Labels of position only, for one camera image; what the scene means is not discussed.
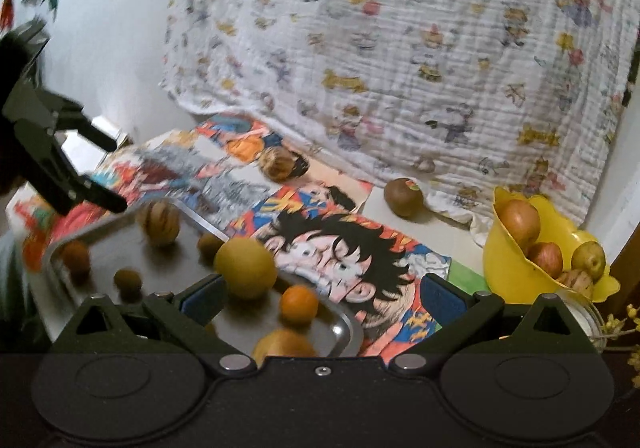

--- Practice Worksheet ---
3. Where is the red printed poster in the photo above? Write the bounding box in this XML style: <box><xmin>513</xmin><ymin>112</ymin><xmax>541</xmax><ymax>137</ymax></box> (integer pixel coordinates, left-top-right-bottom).
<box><xmin>14</xmin><ymin>195</ymin><xmax>113</xmax><ymax>274</ymax></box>

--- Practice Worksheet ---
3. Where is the red apple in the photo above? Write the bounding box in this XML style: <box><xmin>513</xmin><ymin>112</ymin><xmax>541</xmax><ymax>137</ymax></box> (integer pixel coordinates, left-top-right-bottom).
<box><xmin>501</xmin><ymin>199</ymin><xmax>542</xmax><ymax>249</ymax></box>
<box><xmin>527</xmin><ymin>241</ymin><xmax>565</xmax><ymax>279</ymax></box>

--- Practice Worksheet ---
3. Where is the yellow plastic bowl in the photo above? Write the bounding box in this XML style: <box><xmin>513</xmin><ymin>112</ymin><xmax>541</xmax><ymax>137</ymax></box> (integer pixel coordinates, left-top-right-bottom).
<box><xmin>482</xmin><ymin>186</ymin><xmax>622</xmax><ymax>305</ymax></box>

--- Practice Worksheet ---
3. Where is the black haired character poster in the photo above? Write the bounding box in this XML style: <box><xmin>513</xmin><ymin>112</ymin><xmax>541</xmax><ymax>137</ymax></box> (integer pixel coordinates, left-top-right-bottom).
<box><xmin>224</xmin><ymin>184</ymin><xmax>454</xmax><ymax>360</ymax></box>

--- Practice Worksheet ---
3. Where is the striped pepino melon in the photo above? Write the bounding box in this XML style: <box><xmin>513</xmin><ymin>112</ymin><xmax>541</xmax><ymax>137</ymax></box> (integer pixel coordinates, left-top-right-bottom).
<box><xmin>258</xmin><ymin>146</ymin><xmax>297</xmax><ymax>181</ymax></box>
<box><xmin>556</xmin><ymin>269</ymin><xmax>596</xmax><ymax>300</ymax></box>
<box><xmin>139</xmin><ymin>201</ymin><xmax>180</xmax><ymax>248</ymax></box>

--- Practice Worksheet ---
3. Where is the orange figure anime poster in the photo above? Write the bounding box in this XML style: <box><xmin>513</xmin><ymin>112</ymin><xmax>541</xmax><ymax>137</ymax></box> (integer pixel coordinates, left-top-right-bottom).
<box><xmin>195</xmin><ymin>112</ymin><xmax>375</xmax><ymax>215</ymax></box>

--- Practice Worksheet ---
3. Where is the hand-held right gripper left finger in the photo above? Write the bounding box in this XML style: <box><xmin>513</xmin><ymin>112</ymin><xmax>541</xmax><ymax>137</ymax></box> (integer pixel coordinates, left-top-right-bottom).
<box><xmin>50</xmin><ymin>272</ymin><xmax>257</xmax><ymax>375</ymax></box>

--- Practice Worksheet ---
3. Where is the green-yellow pear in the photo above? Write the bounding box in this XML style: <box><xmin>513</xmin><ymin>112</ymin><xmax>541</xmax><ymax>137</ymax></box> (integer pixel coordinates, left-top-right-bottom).
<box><xmin>571</xmin><ymin>240</ymin><xmax>607</xmax><ymax>279</ymax></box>

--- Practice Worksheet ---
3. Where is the orange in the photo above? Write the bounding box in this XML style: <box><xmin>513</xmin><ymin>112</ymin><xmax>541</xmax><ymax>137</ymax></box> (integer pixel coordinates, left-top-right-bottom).
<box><xmin>278</xmin><ymin>285</ymin><xmax>320</xmax><ymax>327</ymax></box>

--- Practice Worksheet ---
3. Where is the round yellow pear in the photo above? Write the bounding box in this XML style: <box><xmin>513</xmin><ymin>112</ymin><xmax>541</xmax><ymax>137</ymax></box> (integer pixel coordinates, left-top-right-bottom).
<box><xmin>213</xmin><ymin>237</ymin><xmax>278</xmax><ymax>300</ymax></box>

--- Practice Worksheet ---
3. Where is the white cartoon printed blanket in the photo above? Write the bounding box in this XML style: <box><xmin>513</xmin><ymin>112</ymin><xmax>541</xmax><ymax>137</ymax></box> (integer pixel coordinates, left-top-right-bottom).
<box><xmin>159</xmin><ymin>0</ymin><xmax>633</xmax><ymax>234</ymax></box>

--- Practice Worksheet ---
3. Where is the glass jar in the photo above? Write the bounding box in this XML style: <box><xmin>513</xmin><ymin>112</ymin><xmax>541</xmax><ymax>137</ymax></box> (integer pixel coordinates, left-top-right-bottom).
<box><xmin>559</xmin><ymin>288</ymin><xmax>604</xmax><ymax>355</ymax></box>

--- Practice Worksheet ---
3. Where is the metal tray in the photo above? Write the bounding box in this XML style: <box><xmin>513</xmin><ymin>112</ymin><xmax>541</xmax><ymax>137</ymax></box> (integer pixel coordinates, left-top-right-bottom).
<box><xmin>42</xmin><ymin>199</ymin><xmax>364</xmax><ymax>360</ymax></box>

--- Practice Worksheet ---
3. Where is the green paper sheet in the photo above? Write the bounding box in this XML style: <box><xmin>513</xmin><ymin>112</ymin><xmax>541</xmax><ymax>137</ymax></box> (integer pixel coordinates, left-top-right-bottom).
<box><xmin>449</xmin><ymin>259</ymin><xmax>494</xmax><ymax>295</ymax></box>

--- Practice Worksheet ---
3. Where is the yellow flower sprig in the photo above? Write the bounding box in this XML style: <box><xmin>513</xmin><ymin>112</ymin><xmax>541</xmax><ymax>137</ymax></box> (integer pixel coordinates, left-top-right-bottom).
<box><xmin>597</xmin><ymin>305</ymin><xmax>640</xmax><ymax>355</ymax></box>

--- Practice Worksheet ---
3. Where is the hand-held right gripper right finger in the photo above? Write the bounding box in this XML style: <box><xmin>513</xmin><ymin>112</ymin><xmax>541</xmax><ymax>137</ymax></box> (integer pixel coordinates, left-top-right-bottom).
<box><xmin>389</xmin><ymin>272</ymin><xmax>602</xmax><ymax>375</ymax></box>

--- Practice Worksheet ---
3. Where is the large yellow-green mango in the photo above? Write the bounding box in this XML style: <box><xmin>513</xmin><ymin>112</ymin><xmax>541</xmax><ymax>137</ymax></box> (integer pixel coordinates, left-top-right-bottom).
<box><xmin>251</xmin><ymin>328</ymin><xmax>317</xmax><ymax>363</ymax></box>

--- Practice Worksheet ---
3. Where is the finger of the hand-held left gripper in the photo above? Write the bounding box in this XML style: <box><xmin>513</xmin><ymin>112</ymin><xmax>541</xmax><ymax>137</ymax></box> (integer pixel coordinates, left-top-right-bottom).
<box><xmin>65</xmin><ymin>172</ymin><xmax>129</xmax><ymax>215</ymax></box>
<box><xmin>42</xmin><ymin>87</ymin><xmax>119</xmax><ymax>152</ymax></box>

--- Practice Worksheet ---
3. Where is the brown kiwi with sticker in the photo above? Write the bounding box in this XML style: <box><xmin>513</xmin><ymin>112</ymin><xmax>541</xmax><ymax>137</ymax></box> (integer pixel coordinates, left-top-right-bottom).
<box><xmin>383</xmin><ymin>177</ymin><xmax>425</xmax><ymax>218</ymax></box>

